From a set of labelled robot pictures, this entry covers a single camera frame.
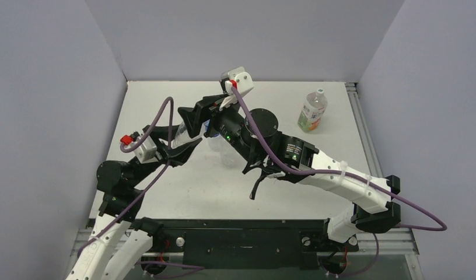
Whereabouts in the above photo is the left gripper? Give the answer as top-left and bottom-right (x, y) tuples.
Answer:
(128, 124), (199, 187)

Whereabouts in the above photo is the blue label bottle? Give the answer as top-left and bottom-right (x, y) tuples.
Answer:
(204, 120), (222, 152)

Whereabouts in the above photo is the clear bottle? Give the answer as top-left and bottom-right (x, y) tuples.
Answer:
(171, 122), (192, 149)
(219, 136), (241, 168)

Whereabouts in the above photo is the green orange label bottle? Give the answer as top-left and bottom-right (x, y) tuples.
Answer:
(297, 88), (328, 132)

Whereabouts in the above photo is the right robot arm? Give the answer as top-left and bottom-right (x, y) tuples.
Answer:
(177, 95), (401, 249)

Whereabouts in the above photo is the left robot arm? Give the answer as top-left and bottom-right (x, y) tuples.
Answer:
(67, 125), (202, 279)

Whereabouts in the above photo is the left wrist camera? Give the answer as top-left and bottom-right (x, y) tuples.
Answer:
(120, 131), (157, 163)

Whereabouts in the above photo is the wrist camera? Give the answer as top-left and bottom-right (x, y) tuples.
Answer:
(120, 131), (157, 163)
(219, 66), (254, 111)

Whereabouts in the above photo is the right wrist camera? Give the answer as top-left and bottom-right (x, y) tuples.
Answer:
(219, 66), (254, 111)

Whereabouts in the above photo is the aluminium rail frame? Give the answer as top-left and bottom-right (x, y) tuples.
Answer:
(107, 81), (423, 279)

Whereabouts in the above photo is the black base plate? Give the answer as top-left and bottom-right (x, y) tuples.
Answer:
(143, 219), (359, 270)

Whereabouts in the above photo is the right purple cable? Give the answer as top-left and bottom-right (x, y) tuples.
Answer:
(230, 86), (448, 278)

